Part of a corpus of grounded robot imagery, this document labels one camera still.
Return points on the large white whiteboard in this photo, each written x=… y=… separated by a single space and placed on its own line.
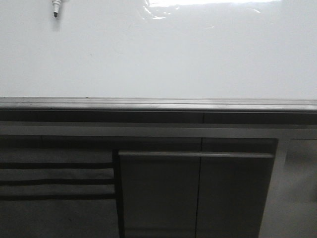
x=198 y=55

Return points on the white whiteboard marker black tip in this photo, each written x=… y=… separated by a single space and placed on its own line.
x=56 y=7

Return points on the grey drawer unit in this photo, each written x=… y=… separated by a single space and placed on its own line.
x=59 y=189

